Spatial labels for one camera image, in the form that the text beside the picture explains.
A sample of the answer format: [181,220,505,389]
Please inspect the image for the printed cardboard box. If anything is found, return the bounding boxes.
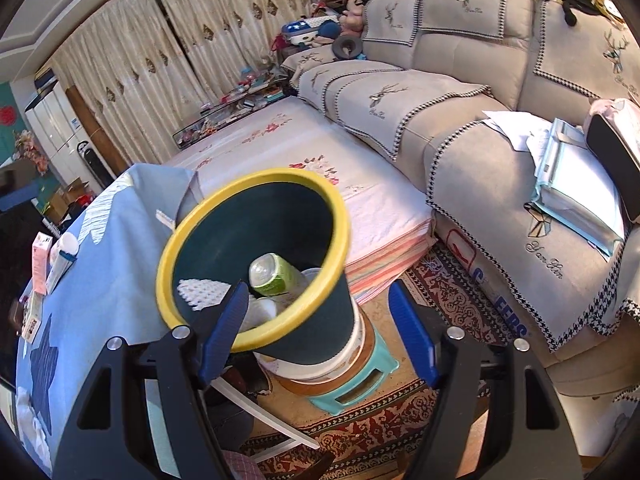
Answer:
[434,229,532,342]

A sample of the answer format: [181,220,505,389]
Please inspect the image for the white round tin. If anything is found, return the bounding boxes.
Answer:
[252,316,374,387]

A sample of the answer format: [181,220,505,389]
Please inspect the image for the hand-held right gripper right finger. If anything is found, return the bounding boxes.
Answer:
[387,279,586,480]

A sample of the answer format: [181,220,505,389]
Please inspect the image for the grey neck pillow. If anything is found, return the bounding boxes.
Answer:
[332,34,364,59]

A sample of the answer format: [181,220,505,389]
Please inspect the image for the hanging artificial flowers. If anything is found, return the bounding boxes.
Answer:
[14,130,49,172]

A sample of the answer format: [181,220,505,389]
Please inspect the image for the blue star-print tablecloth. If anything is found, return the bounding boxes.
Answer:
[15,162,212,479]

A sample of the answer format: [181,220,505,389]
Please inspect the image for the teal plastic stool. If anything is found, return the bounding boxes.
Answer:
[304,327,402,417]

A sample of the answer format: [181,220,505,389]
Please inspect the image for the open cardboard boxes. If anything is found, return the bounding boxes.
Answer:
[46,177,92,222]

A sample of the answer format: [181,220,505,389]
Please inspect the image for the floral bed sheet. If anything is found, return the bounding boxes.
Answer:
[165,96,437,292]

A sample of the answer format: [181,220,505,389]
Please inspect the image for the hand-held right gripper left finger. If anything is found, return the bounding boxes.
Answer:
[52,280,251,480]

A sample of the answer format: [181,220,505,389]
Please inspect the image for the loose white papers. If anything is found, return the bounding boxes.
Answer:
[481,109,557,152]

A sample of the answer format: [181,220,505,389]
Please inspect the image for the black bag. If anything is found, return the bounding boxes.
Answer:
[584,98,640,222]

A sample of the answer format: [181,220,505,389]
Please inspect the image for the blue star plush pillow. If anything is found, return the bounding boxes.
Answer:
[279,17,342,44]

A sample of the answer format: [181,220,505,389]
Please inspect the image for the grey tower fan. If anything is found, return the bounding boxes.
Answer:
[75,141,117,187]

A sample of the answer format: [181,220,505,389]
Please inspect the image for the cluttered glass coffee table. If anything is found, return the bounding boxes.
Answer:
[172,76,292,149]

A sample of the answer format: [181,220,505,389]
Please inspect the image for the pink milk carton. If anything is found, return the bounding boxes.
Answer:
[31,233,54,294]

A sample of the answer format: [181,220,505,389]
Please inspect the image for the beige embroidered curtain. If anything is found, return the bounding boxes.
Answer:
[49,0,192,172]
[150,0,322,107]

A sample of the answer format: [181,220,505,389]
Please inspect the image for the white rod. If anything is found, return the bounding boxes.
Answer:
[210,376,322,452]

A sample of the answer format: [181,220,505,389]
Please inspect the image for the red plaid cloth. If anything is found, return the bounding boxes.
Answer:
[220,452,273,480]

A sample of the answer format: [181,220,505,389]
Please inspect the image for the dark green bin yellow rim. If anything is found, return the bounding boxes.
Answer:
[156,167,362,367]

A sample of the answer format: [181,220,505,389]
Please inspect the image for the red patterned rug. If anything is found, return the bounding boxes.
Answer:
[239,240,532,480]

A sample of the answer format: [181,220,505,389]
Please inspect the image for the white standing air conditioner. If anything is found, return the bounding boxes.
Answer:
[24,81,102,192]

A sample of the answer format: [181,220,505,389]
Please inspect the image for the white green drink bottle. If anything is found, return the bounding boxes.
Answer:
[248,253,307,297]

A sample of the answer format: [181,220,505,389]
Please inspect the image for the long cream carton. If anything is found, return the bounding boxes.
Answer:
[21,290,47,344]

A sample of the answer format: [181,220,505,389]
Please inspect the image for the beige sofa with covers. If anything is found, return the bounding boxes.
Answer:
[279,0,640,413]

